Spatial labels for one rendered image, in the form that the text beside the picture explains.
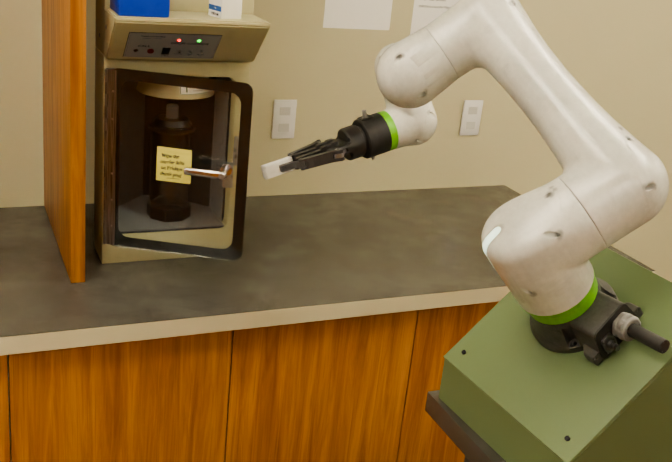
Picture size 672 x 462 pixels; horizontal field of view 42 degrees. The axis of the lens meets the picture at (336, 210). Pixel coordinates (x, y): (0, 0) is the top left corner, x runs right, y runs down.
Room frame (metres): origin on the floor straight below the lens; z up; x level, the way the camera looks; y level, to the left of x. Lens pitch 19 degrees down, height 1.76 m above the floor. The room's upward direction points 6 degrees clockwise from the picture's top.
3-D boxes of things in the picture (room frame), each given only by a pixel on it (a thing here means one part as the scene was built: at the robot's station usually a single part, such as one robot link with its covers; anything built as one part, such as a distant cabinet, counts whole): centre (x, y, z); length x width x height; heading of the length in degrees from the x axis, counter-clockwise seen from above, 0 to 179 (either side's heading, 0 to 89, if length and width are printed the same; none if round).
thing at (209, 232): (1.80, 0.35, 1.19); 0.30 x 0.01 x 0.40; 87
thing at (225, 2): (1.86, 0.27, 1.54); 0.05 x 0.05 x 0.06; 42
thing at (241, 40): (1.83, 0.34, 1.46); 0.32 x 0.11 x 0.10; 116
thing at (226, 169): (1.77, 0.28, 1.20); 0.10 x 0.05 x 0.03; 87
